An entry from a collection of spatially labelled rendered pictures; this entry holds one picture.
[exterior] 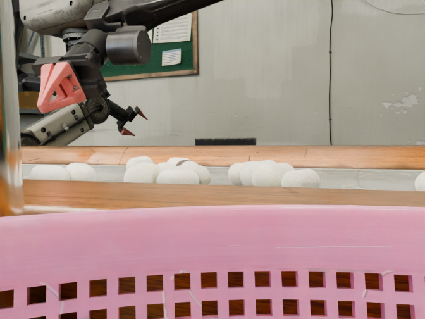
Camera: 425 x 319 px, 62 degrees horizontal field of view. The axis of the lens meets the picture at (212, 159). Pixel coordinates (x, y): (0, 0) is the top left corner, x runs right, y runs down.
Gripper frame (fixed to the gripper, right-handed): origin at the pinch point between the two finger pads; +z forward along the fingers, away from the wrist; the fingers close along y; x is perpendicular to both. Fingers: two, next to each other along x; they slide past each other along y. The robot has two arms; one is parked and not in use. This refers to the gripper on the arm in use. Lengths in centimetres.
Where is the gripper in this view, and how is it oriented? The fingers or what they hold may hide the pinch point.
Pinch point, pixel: (43, 106)
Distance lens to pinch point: 57.8
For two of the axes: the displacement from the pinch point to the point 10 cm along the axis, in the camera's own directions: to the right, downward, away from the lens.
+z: -2.0, 6.9, -6.9
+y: 9.6, -0.1, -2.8
